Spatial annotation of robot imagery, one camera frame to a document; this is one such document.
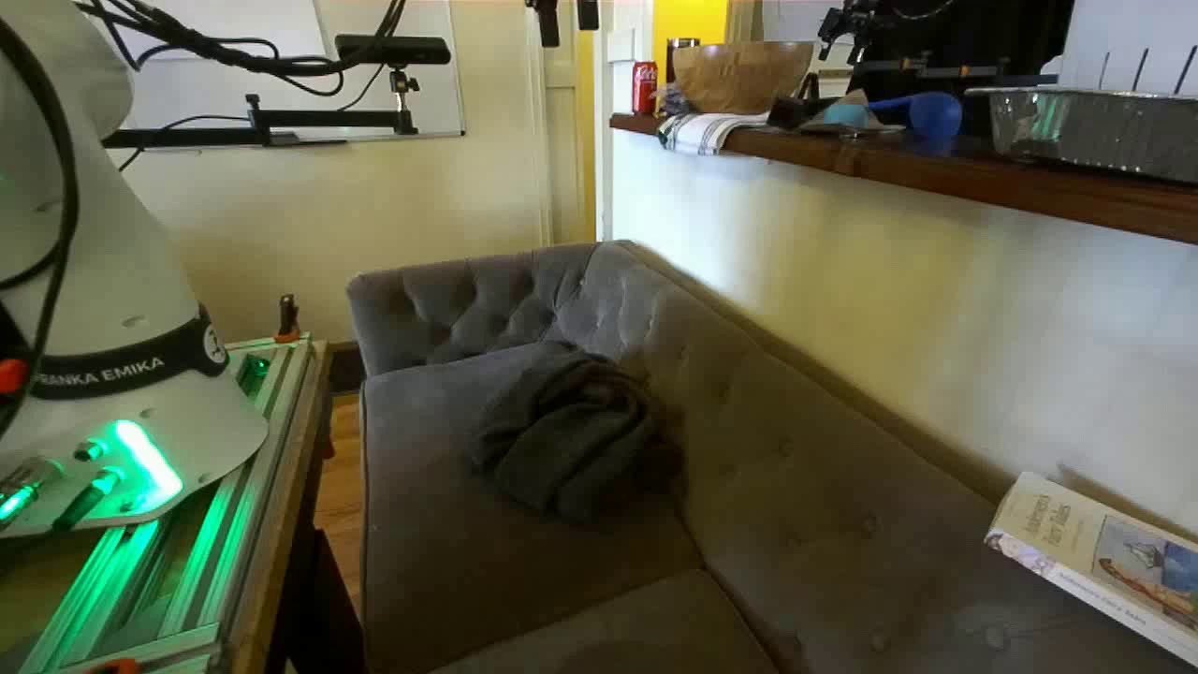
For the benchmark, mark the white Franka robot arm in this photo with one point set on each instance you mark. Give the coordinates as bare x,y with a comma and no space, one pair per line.
115,313

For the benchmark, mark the wooden kitchen counter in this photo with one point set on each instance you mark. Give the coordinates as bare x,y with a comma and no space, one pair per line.
950,174

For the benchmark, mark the black equipment on counter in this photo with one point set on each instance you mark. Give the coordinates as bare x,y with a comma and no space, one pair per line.
960,41

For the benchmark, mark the dark grey crumpled blanket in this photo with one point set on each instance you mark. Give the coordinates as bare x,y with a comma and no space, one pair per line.
567,434

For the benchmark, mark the grey tufted sofa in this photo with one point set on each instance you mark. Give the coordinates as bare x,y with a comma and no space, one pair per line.
773,471

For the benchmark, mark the white folded towel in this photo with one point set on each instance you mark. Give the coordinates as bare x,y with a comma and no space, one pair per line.
704,133

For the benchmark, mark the red drink can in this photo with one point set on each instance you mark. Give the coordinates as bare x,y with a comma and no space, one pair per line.
646,88

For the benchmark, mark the cardboard box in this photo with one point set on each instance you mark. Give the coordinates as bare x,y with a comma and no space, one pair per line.
744,77

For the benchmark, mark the small dark bottle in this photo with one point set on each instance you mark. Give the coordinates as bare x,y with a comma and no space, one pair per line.
290,320

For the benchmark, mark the blue cup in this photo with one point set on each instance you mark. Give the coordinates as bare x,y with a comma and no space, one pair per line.
935,121

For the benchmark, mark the aluminium foil tray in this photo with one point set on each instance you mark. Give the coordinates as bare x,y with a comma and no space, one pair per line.
1097,133

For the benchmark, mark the red round button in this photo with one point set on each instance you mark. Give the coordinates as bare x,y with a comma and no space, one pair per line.
9,377

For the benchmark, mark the black camera on stand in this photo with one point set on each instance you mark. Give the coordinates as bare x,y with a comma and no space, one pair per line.
391,51

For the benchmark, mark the aluminium frame robot table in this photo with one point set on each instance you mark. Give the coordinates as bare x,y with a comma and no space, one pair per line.
226,549

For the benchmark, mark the white wall board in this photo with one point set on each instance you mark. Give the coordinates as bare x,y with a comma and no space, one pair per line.
226,77

